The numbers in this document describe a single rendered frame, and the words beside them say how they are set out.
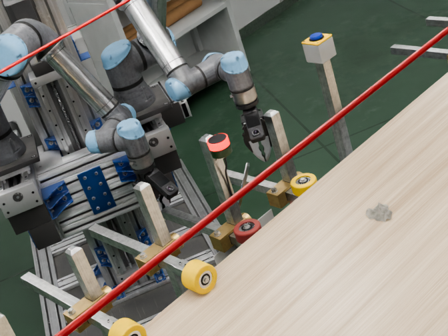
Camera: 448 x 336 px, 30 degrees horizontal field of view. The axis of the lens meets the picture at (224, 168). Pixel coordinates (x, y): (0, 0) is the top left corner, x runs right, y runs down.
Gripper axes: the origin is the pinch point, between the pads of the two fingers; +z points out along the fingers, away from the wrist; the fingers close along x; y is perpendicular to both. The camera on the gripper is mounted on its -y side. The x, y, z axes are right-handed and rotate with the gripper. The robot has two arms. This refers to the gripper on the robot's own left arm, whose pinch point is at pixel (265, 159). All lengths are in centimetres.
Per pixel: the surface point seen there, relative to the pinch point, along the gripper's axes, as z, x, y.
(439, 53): 13, -73, 64
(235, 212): 3.1, 12.5, -20.6
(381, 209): 3.5, -27.1, -40.2
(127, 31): 31, 67, 273
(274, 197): 8.5, 0.6, -9.5
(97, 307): -79, 13, -167
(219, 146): -21.7, 9.7, -25.9
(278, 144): -6.3, -5.4, -5.2
